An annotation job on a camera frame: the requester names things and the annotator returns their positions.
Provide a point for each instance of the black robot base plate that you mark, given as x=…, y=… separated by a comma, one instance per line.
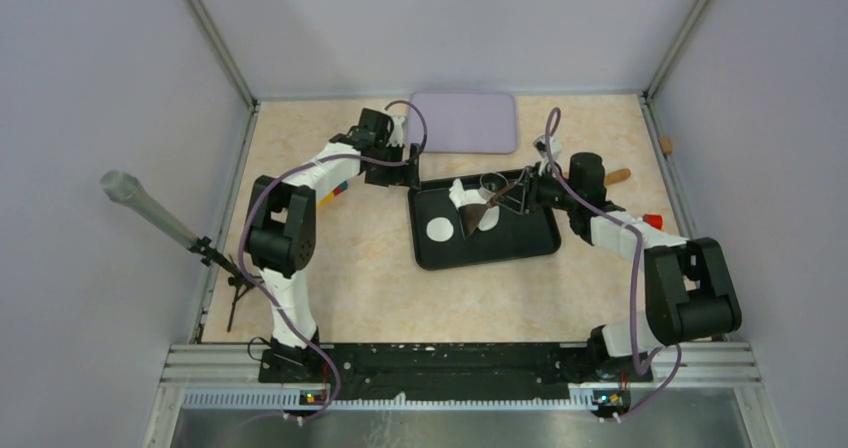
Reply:
x=451, y=371

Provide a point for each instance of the clear glass cup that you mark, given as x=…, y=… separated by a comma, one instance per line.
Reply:
x=491, y=183

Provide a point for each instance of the wooden dough roller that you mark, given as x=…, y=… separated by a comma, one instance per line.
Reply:
x=617, y=176

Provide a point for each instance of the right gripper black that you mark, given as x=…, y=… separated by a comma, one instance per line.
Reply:
x=533, y=182

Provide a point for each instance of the grey microphone on tripod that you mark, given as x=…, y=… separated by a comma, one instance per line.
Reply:
x=126, y=190

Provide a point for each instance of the black baking tray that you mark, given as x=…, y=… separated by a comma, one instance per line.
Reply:
x=515, y=236

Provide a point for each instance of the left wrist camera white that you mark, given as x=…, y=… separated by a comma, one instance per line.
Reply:
x=397, y=136

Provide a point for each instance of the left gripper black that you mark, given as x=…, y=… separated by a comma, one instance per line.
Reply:
x=402, y=174

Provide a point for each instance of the yellow red blue toy block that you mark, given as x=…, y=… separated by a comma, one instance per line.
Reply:
x=333, y=194

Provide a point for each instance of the small wooden cork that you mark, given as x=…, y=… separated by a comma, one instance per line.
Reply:
x=666, y=145

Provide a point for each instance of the round cut dough wrapper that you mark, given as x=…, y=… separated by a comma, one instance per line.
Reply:
x=439, y=229

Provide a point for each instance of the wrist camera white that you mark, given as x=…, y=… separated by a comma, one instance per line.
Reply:
x=549, y=149
x=397, y=136

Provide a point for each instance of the metal scraper wooden handle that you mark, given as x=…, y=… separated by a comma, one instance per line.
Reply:
x=471, y=214

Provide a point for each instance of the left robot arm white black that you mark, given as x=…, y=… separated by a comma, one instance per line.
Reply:
x=280, y=232

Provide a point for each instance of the lilac rectangular tray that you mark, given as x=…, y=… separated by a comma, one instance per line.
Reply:
x=464, y=122

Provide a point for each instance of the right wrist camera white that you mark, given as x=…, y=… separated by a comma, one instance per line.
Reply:
x=549, y=149

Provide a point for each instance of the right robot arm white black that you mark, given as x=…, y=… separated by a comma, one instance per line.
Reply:
x=682, y=288

